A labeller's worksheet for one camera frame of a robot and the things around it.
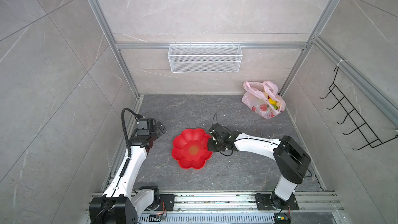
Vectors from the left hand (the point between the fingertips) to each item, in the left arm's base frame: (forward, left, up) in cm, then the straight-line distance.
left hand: (155, 126), depth 83 cm
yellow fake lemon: (+23, -76, -8) cm, 80 cm away
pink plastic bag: (+20, -66, -1) cm, 69 cm away
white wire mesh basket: (+43, -30, +14) cm, 54 cm away
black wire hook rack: (-14, -92, +18) cm, 95 cm away
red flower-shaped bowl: (-6, -19, -17) cm, 26 cm away
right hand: (-7, -29, -12) cm, 32 cm away
